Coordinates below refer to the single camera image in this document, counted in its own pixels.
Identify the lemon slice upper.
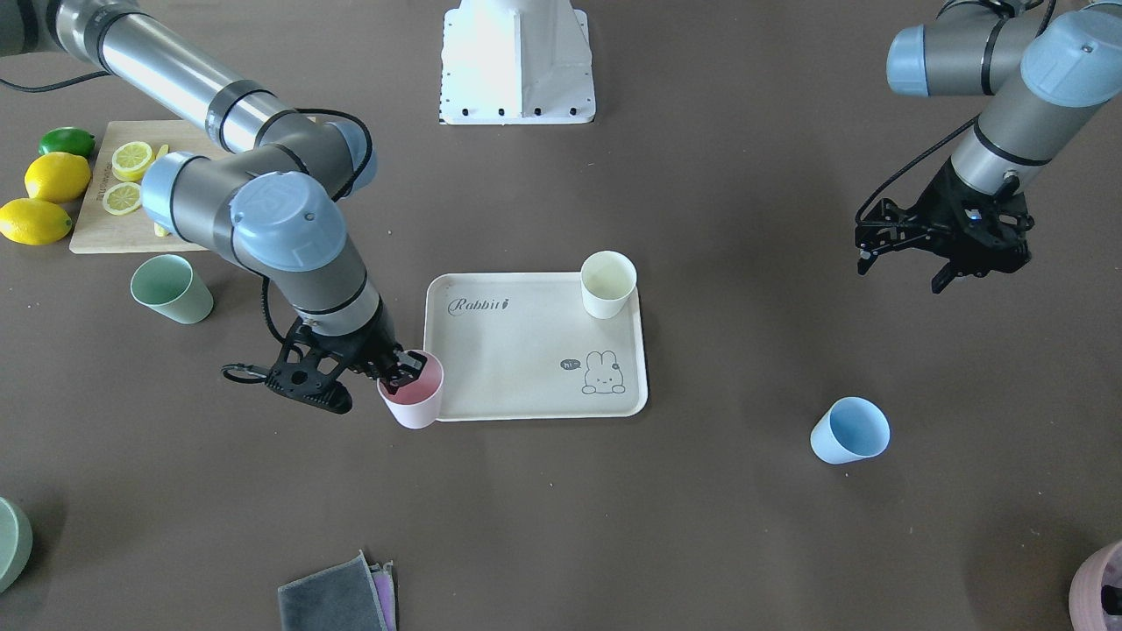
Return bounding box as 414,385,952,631
110,141,156,183

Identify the whole lemon lower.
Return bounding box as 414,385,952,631
1,196,73,246

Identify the whole lemon upper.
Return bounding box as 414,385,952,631
24,152,91,203

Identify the cream white cup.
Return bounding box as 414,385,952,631
579,252,637,319

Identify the pink bowl with ice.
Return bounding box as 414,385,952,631
1069,542,1121,630

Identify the lemon slice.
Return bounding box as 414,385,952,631
110,141,156,183
101,182,142,216

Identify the pink cup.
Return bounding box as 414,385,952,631
377,351,444,429

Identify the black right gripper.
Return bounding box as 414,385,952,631
265,304,427,415

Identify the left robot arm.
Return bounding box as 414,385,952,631
855,1,1121,293

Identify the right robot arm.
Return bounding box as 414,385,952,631
3,1,429,413

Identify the cream rabbit tray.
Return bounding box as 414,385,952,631
423,272,649,421

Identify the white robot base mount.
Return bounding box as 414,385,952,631
438,1,597,125

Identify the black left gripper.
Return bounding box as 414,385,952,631
855,161,1034,294

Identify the purple folded cloth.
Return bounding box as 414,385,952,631
369,563,398,631

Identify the wooden cutting board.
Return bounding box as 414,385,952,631
68,120,227,254

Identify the grey folded cloth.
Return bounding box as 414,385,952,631
278,554,381,630

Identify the green lime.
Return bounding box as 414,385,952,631
39,127,96,159

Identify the lemon slice lower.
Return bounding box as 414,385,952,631
101,182,142,216

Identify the green cup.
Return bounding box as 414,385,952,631
130,254,214,324

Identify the green bowl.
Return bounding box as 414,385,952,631
0,499,33,592

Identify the whole lemon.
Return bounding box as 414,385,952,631
24,152,91,203
1,196,73,246

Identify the blue cup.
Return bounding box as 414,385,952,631
810,397,891,464

